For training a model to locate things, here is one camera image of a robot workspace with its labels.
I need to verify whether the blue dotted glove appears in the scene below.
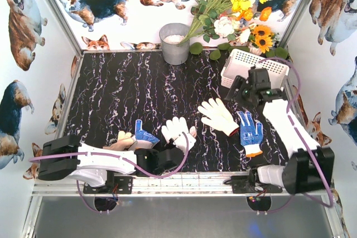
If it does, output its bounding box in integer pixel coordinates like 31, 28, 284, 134
129, 119, 160, 150
238, 111, 263, 157

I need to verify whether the cream rubber glove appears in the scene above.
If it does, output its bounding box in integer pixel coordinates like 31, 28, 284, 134
197, 98, 239, 137
103, 130, 134, 151

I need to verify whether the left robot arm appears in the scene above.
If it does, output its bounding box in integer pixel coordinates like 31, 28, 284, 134
30, 135, 189, 187

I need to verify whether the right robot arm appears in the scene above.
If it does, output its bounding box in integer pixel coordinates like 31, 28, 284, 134
226, 67, 335, 195

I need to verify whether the white plastic storage basket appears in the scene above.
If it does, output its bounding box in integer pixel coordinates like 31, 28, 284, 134
221, 49, 290, 90

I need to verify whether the artificial flower bouquet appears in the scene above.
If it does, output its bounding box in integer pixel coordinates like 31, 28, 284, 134
179, 0, 290, 57

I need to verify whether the grey metal bucket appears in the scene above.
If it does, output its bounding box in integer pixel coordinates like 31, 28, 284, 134
159, 23, 190, 65

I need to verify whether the aluminium front rail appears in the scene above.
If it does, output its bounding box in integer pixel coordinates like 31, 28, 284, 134
32, 172, 332, 197

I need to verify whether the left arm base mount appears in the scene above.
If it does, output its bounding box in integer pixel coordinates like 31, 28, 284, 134
83, 176, 133, 194

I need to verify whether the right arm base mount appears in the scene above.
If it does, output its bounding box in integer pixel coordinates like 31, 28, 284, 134
223, 176, 283, 193

